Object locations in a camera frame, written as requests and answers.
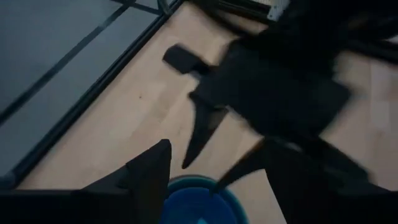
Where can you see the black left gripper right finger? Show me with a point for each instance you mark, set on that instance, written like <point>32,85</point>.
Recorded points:
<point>311,186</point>

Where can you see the silver corner bracket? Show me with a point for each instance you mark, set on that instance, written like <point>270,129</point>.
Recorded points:
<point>278,12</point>

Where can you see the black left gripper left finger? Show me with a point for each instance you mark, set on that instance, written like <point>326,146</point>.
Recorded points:
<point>149,180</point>

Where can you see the black table frame rail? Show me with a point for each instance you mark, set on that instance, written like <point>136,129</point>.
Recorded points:
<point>91,93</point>
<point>242,9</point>

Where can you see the teal translucent plastic bowl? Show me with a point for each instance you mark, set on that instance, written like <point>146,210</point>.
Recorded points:
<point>192,205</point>

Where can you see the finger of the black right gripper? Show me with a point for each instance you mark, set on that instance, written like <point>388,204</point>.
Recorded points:
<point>242,166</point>
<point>203,130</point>

